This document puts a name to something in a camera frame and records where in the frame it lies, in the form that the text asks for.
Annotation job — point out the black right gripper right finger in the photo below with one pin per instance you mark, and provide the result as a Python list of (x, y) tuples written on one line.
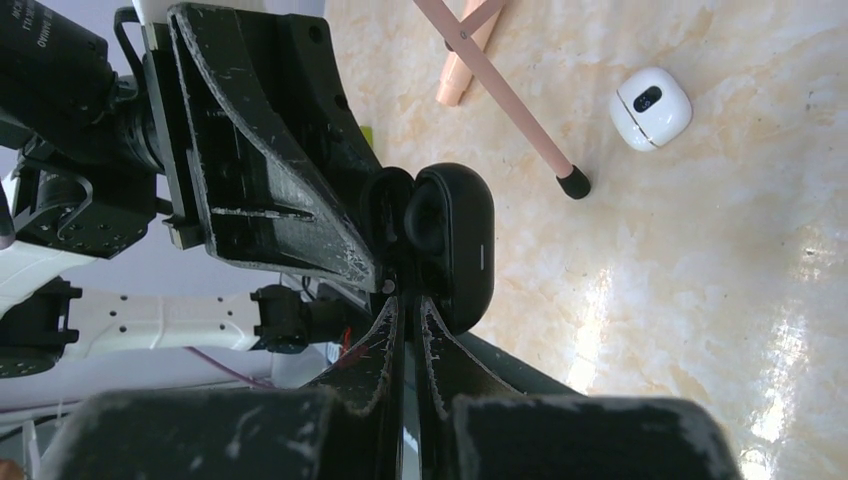
[(474, 425)]

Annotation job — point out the black earbud charging case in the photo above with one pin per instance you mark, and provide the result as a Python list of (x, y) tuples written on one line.
[(469, 234)]

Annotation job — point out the white earbud charging case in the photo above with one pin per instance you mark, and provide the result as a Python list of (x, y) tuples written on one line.
[(650, 109)]

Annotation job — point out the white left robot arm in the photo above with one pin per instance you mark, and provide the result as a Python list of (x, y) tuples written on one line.
[(88, 182)]

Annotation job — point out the pink music stand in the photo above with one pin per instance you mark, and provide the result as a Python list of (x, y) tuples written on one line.
[(458, 36)]

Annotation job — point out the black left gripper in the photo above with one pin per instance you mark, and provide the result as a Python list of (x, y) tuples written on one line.
[(262, 152)]

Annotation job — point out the black earbud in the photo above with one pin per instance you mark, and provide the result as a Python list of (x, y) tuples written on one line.
[(424, 220), (436, 279)]

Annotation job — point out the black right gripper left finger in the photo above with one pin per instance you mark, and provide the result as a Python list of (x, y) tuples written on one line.
[(344, 424)]

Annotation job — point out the purple green toy block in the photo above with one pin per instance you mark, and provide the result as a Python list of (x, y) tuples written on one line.
[(367, 133)]

